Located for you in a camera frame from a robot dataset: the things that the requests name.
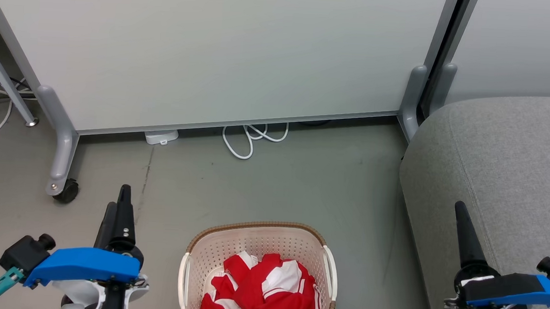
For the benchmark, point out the red and white cloth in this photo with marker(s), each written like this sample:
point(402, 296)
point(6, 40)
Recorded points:
point(266, 292)

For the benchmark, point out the white power adapter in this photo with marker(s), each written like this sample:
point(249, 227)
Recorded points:
point(161, 136)

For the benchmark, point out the left gripper white grey body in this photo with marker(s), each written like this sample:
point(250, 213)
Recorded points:
point(82, 293)

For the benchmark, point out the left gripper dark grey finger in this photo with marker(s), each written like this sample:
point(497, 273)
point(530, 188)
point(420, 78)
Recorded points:
point(106, 225)
point(125, 217)

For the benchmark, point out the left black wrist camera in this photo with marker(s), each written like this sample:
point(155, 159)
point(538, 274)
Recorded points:
point(25, 253)

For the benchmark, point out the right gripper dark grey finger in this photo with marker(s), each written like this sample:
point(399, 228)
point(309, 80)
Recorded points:
point(467, 238)

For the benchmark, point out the narrow white partition panel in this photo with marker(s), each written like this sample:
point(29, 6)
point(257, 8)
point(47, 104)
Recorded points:
point(520, 45)

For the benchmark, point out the grey partition leg with caster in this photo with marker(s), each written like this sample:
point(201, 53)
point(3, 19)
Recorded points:
point(60, 146)

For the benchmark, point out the left blue camera mount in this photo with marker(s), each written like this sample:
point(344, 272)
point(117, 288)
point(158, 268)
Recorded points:
point(84, 263)

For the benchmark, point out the grey metal table leg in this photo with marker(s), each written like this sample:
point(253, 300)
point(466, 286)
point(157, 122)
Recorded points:
point(2, 78)

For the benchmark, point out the white plastic laundry basket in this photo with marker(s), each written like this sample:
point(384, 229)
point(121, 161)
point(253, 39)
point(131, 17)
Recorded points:
point(255, 241)

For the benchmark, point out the grey leg of narrow partition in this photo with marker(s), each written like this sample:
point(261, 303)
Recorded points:
point(443, 86)

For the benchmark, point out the right gripper white grey body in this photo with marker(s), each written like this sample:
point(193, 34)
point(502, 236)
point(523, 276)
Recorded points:
point(477, 274)

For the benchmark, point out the black caster wheel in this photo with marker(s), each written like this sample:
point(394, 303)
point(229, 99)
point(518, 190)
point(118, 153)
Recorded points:
point(68, 191)

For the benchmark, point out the right blue black camera mount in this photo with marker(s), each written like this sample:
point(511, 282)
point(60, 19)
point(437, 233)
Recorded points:
point(510, 288)

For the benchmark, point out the grey fabric sofa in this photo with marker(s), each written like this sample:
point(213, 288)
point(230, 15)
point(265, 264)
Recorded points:
point(502, 178)

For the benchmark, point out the wide white partition panel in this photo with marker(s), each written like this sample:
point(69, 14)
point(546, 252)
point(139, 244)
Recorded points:
point(224, 51)

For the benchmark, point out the short grey partition leg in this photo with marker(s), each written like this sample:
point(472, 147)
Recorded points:
point(411, 105)

